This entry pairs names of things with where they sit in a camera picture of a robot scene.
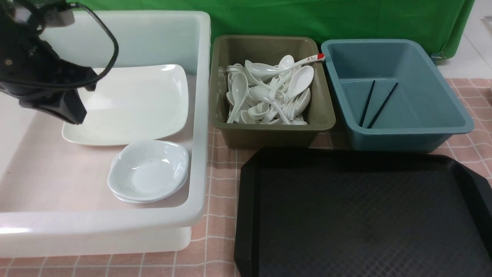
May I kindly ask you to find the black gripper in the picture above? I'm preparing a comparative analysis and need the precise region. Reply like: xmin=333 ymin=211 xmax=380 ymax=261
xmin=0 ymin=11 xmax=97 ymax=125

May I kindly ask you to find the large white square plate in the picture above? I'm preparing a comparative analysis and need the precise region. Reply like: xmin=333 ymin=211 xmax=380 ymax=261
xmin=62 ymin=64 xmax=189 ymax=146

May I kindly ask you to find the blue plastic bin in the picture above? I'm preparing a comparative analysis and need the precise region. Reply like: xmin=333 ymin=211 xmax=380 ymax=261
xmin=321 ymin=39 xmax=474 ymax=152

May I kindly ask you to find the black plastic serving tray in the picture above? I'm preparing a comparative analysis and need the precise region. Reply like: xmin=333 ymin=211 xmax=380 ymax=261
xmin=234 ymin=148 xmax=492 ymax=277

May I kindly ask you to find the small white bowl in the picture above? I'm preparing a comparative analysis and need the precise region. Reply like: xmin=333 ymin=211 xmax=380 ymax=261
xmin=107 ymin=140 xmax=190 ymax=200
xmin=113 ymin=179 xmax=188 ymax=204

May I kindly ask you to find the black cable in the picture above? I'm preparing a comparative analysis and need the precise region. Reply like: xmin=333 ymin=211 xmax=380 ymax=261
xmin=0 ymin=0 xmax=120 ymax=91

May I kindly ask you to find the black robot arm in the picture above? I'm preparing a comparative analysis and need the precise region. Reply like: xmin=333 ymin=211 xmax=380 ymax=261
xmin=0 ymin=0 xmax=97 ymax=125

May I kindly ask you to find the large white plastic tub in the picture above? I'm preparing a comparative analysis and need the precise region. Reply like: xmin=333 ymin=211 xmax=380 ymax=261
xmin=1 ymin=10 xmax=211 ymax=258

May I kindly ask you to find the pile of white spoons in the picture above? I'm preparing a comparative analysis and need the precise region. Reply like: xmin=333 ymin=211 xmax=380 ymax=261
xmin=217 ymin=55 xmax=314 ymax=125

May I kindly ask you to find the pink checkered tablecloth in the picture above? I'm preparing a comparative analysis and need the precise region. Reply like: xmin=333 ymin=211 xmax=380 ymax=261
xmin=1 ymin=78 xmax=491 ymax=277

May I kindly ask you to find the black chopstick gold tip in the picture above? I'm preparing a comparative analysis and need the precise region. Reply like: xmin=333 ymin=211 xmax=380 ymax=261
xmin=359 ymin=80 xmax=376 ymax=127

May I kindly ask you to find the white spoon red handle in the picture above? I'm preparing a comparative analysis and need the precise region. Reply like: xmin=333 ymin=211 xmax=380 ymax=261
xmin=245 ymin=53 xmax=325 ymax=77

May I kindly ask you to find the white ceramic soup spoon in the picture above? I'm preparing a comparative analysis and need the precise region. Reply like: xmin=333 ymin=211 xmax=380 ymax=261
xmin=227 ymin=72 xmax=248 ymax=124

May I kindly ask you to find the white spoon right top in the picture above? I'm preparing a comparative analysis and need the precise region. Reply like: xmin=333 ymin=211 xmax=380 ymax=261
xmin=283 ymin=65 xmax=314 ymax=101

